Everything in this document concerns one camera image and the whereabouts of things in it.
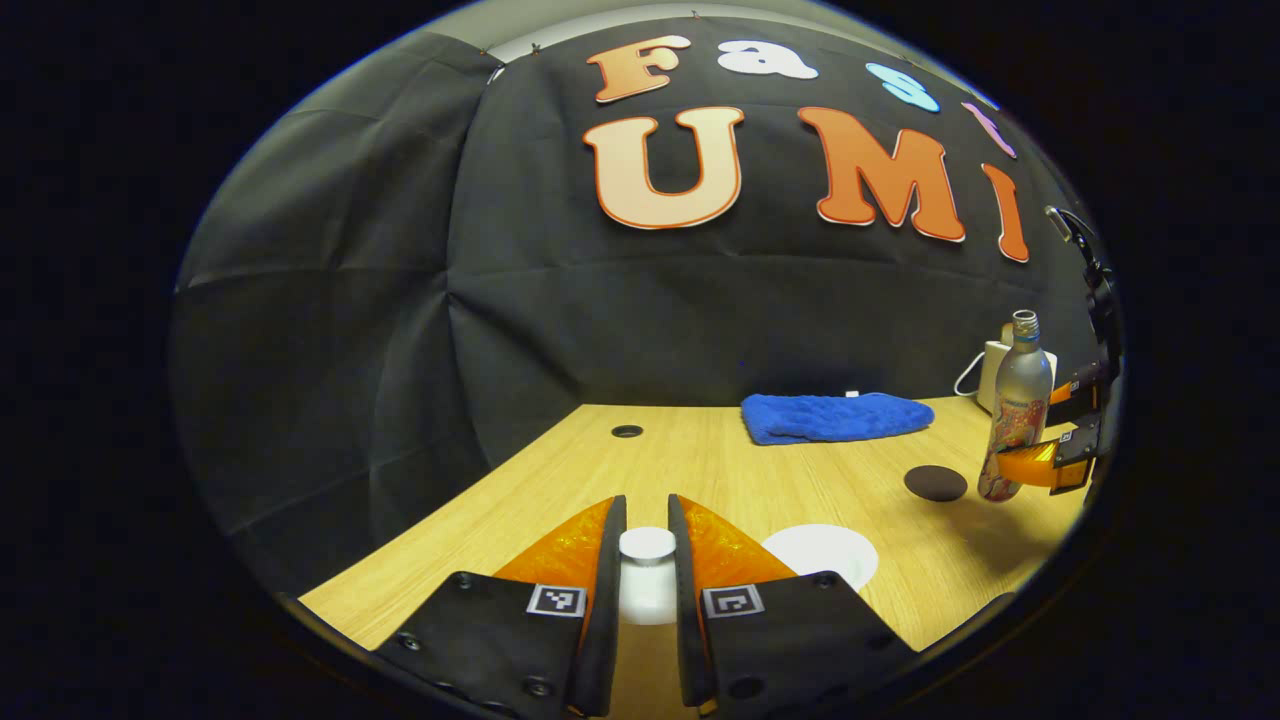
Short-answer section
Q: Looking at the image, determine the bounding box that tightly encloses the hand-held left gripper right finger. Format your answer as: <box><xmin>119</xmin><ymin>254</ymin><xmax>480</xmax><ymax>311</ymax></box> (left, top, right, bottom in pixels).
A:
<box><xmin>667</xmin><ymin>493</ymin><xmax>916</xmax><ymax>716</ymax></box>

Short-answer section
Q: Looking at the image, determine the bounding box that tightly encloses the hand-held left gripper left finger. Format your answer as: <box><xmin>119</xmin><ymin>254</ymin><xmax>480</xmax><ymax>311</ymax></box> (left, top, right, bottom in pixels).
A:
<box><xmin>375</xmin><ymin>494</ymin><xmax>629</xmax><ymax>719</ymax></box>

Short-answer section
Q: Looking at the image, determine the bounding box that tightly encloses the silver water bottle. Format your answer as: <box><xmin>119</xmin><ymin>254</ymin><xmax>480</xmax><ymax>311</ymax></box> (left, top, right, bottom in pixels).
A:
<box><xmin>978</xmin><ymin>310</ymin><xmax>1054</xmax><ymax>503</ymax></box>

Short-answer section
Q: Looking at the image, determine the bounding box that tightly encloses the dark round coaster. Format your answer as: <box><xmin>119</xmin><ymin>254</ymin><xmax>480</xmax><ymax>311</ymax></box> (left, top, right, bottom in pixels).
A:
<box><xmin>904</xmin><ymin>465</ymin><xmax>969</xmax><ymax>503</ymax></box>

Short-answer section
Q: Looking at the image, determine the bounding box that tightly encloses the white teacup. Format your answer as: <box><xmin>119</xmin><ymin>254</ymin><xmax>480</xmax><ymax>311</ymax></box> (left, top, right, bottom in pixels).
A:
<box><xmin>762</xmin><ymin>523</ymin><xmax>880</xmax><ymax>593</ymax></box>

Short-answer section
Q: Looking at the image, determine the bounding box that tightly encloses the white toaster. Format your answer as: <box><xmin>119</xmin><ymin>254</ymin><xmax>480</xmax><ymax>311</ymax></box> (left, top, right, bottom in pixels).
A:
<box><xmin>978</xmin><ymin>322</ymin><xmax>1059</xmax><ymax>413</ymax></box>

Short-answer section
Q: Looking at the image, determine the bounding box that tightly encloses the blue towel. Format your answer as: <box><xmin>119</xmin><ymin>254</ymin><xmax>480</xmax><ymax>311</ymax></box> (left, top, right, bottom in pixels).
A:
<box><xmin>741</xmin><ymin>392</ymin><xmax>936</xmax><ymax>446</ymax></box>

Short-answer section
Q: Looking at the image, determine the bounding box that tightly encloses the black backdrop cloth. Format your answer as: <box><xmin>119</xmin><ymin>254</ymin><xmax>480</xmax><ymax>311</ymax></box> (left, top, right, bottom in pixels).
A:
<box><xmin>170</xmin><ymin>15</ymin><xmax>1111</xmax><ymax>601</ymax></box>

